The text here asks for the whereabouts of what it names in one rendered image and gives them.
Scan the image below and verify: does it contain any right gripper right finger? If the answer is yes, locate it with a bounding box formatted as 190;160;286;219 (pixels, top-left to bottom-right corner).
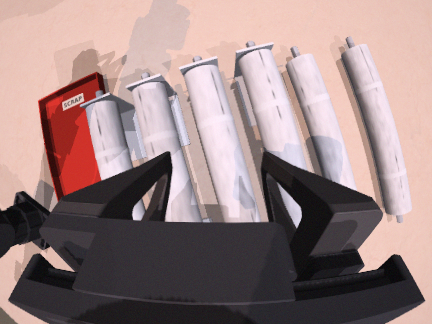
261;151;383;276

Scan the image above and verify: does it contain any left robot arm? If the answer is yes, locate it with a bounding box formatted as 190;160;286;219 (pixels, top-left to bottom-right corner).
0;191;51;258

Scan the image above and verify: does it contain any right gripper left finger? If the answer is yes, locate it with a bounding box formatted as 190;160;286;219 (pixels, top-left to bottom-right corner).
51;151;173;221

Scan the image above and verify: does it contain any red scrap tray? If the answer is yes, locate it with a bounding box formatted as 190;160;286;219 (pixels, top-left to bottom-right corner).
38;72;106;201

